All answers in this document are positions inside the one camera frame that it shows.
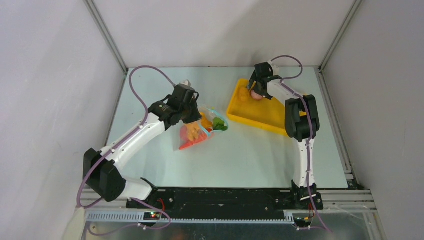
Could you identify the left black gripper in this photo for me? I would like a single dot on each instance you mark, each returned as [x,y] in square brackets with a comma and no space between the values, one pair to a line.
[196,115]

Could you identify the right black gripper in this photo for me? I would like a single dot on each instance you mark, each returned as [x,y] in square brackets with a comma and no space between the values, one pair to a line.
[257,85]

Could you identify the purple onion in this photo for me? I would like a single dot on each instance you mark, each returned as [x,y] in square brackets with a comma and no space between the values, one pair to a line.
[256,96]

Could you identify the fried dough pieces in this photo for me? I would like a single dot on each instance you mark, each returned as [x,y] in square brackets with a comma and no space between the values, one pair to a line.
[192,131]

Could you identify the clear zip top bag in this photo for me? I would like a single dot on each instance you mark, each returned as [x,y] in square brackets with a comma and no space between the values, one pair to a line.
[210,113]

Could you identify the yellow bell pepper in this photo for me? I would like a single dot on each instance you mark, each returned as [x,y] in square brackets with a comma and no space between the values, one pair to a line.
[205,123]

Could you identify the red carrot with leaves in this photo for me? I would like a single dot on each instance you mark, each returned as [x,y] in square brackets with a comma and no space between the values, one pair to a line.
[219,125]

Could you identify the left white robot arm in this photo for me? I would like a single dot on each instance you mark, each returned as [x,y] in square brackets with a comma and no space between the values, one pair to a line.
[103,168]

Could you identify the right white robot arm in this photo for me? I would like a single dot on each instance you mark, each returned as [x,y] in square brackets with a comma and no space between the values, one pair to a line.
[301,122]

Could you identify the yellow plastic tray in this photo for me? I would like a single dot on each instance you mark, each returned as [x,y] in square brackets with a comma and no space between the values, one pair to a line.
[265,114]

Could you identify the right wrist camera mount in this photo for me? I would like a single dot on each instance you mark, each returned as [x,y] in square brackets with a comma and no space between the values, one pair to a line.
[275,69]

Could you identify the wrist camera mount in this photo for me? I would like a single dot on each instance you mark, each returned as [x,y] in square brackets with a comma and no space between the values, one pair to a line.
[186,85]
[275,69]

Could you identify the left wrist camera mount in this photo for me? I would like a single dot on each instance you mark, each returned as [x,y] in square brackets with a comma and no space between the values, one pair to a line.
[186,85]

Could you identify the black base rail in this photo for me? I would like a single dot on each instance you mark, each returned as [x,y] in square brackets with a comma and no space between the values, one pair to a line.
[189,203]

